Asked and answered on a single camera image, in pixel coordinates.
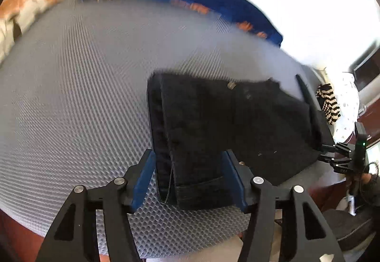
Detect floral pillow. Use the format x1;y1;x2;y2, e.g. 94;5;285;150
0;0;65;64

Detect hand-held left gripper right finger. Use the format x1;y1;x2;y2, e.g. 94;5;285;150
221;149;347;262

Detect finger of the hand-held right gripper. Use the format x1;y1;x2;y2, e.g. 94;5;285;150
320;143;355;154
318;155;355;174

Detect white dotted cloth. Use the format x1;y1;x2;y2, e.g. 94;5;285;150
327;71;361;144

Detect dark wooden furniture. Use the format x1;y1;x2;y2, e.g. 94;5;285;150
350;42;380;92

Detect person's right forearm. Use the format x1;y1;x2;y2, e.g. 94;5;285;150
358;173;380;215

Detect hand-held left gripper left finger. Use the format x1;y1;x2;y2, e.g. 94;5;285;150
36;149;157;262

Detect black pants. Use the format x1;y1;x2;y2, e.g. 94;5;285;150
147;70;336;211

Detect black and white striped cloth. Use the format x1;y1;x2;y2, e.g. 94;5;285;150
315;83;341;125

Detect grey mesh mattress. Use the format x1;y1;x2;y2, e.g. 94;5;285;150
0;0;336;259

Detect dark zippered bag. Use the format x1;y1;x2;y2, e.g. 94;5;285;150
322;208;380;252

